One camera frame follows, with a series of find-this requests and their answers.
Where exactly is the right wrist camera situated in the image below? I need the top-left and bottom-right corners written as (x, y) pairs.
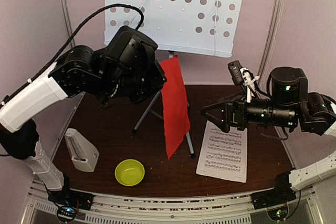
top-left (228, 60), bottom-right (260, 102)

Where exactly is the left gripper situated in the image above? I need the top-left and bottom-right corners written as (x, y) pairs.
top-left (99, 56), bottom-right (168, 104)

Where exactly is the aluminium front rail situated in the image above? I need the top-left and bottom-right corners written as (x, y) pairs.
top-left (26, 179), bottom-right (316, 224)

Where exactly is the white metronome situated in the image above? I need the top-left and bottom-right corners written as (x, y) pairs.
top-left (65, 128), bottom-right (100, 173)

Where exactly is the left aluminium frame post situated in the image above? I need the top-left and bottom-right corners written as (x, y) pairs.
top-left (60, 0), bottom-right (73, 37)

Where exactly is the aluminium frame post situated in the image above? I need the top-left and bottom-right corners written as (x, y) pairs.
top-left (60, 0), bottom-right (73, 37)
top-left (258, 0), bottom-right (285, 89)

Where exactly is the right aluminium frame post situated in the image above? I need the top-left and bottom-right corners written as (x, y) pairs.
top-left (258, 0), bottom-right (285, 89)

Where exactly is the red sheet music page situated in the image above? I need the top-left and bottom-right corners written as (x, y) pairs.
top-left (160, 56), bottom-right (191, 158)

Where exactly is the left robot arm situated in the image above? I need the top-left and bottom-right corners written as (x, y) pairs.
top-left (1, 26), bottom-right (167, 205)

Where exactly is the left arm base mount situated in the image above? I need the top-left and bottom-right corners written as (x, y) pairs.
top-left (46, 189), bottom-right (94, 223)

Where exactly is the white perforated music stand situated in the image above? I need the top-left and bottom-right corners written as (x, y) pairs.
top-left (103, 0), bottom-right (247, 159)

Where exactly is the green bowl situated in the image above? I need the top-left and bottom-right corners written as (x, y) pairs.
top-left (114, 159), bottom-right (145, 187)

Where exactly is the white sheet music page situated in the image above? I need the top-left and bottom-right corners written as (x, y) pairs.
top-left (196, 121), bottom-right (248, 183)

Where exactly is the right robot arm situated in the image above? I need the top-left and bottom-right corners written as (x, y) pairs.
top-left (201, 67), bottom-right (335, 136)

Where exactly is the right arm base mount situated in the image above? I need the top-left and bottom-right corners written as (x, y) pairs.
top-left (251, 187), bottom-right (298, 222)

